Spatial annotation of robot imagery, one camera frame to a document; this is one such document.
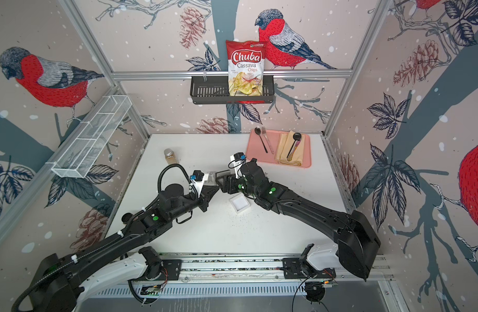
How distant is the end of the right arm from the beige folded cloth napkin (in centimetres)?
48

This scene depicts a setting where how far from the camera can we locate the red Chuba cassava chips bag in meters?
0.85

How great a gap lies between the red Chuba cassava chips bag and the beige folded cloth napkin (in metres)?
0.38

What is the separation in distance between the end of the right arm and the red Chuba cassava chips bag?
413 mm

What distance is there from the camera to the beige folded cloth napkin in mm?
1090

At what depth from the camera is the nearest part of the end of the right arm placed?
581 millimetres
